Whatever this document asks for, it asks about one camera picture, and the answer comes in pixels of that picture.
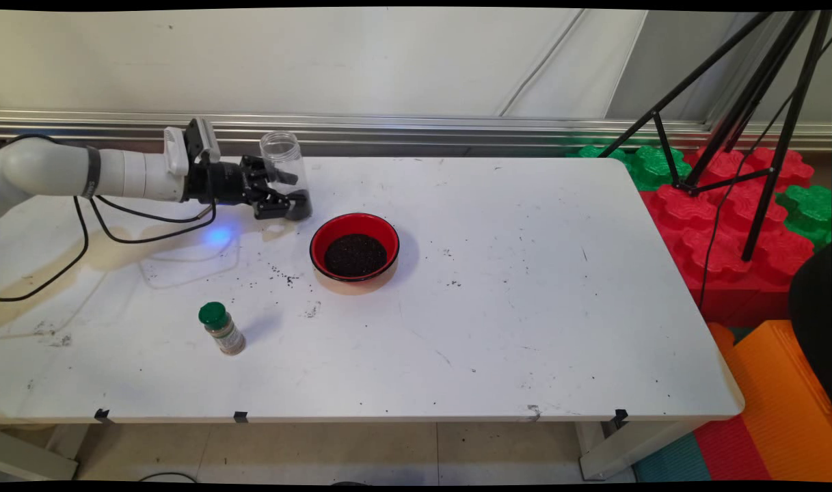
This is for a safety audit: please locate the black tripod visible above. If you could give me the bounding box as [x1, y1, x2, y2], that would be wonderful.
[597, 10, 832, 264]

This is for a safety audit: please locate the orange ribbed foam mat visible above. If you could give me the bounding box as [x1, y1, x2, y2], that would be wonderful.
[706, 319, 832, 482]

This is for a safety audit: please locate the red bowl with black rim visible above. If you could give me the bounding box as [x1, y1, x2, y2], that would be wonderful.
[310, 213, 401, 296]

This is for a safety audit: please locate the large black rounded object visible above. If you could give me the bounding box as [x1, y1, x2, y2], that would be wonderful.
[788, 243, 832, 405]

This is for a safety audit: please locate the clear plastic jar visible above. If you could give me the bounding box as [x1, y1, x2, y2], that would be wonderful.
[259, 131, 314, 223]

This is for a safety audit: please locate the red foam block pile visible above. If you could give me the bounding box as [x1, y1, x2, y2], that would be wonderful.
[638, 146, 818, 329]

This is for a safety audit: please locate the green foam block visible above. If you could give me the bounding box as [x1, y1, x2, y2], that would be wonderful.
[578, 142, 691, 193]
[775, 184, 832, 251]

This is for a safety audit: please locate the aluminium wall rail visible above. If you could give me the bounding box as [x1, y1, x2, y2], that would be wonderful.
[0, 108, 832, 156]

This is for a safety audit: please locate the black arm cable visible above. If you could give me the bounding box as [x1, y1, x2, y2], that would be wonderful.
[0, 133, 219, 303]

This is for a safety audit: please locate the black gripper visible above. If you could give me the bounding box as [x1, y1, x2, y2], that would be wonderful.
[183, 155, 300, 221]

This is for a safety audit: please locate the red foam mat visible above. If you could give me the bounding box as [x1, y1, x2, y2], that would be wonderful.
[693, 415, 773, 482]

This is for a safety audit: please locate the green-lidded spice bottle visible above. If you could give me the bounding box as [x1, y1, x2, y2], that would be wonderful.
[198, 301, 247, 356]

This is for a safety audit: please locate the white table leg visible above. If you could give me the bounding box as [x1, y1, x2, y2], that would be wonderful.
[578, 420, 705, 481]
[0, 424, 90, 481]

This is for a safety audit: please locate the teal foam mat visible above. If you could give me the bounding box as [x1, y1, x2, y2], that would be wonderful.
[633, 433, 712, 483]

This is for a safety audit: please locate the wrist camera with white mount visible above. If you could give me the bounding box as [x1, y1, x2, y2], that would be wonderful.
[163, 118, 222, 178]

